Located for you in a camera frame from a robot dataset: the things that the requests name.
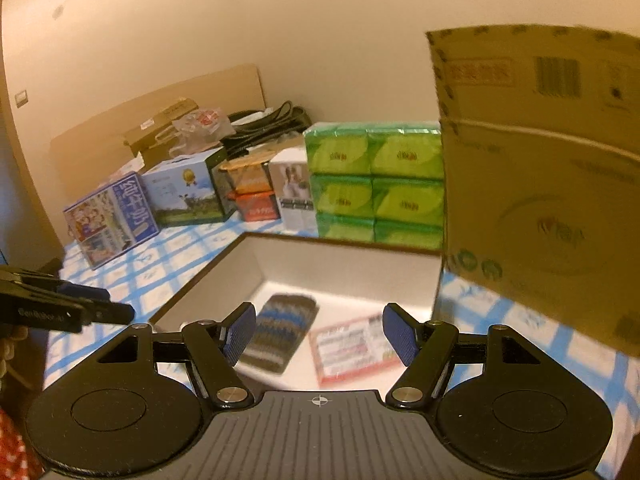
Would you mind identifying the white photo box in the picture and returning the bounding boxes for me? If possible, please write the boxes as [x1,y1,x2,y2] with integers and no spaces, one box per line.
[268,147,319,237]

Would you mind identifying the blue checked bed sheet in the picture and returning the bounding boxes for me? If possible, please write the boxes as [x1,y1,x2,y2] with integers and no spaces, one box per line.
[42,220,640,480]

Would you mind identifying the brown storage box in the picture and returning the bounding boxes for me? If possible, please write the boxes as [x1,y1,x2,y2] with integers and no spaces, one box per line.
[148,232,444,391]

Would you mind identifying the cartoon printed box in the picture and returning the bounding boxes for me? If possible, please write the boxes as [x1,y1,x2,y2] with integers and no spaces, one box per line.
[63,177,161,271]

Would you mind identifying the pink printed packet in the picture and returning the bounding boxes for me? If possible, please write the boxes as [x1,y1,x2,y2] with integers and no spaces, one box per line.
[307,312,407,389]

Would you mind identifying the red orange box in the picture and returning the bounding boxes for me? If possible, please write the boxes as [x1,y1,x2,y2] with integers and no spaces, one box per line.
[232,191,280,222]

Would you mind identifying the clear plastic bag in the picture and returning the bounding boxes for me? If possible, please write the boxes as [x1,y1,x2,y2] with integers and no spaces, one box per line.
[170,106,234,154]

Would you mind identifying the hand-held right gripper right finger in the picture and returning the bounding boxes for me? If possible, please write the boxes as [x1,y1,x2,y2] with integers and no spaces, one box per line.
[382,303,544,410]

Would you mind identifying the striped knitted pouch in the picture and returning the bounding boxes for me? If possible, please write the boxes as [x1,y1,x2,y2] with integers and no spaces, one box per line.
[239,294,320,375]

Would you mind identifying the large cardboard box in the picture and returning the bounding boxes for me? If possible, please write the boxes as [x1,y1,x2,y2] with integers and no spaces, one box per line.
[425,24,640,361]

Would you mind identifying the red patterned cloth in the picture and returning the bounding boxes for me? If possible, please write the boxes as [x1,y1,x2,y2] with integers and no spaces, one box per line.
[0,410,47,480]

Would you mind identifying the stack of green tissue packs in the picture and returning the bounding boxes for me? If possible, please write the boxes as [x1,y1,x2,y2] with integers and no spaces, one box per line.
[302,121,445,251]

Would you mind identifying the wooden door frame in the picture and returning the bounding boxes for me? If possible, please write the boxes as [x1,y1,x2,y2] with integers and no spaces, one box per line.
[0,0,62,263]

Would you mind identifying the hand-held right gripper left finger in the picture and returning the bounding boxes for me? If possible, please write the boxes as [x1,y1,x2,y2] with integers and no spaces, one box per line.
[95,302,258,410]

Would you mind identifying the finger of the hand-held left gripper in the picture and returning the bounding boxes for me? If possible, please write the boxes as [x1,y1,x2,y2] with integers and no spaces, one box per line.
[75,300,136,326]
[57,282,110,304]

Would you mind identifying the blue milk carton box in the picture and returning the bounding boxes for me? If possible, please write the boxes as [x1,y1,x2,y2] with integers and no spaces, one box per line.
[142,147,239,229]

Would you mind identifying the brown cardboard box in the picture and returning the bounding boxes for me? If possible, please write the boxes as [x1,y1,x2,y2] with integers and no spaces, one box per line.
[124,99,202,159]

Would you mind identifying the black cables bundle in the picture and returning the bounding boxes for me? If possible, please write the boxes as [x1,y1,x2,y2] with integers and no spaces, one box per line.
[220,101,312,154]

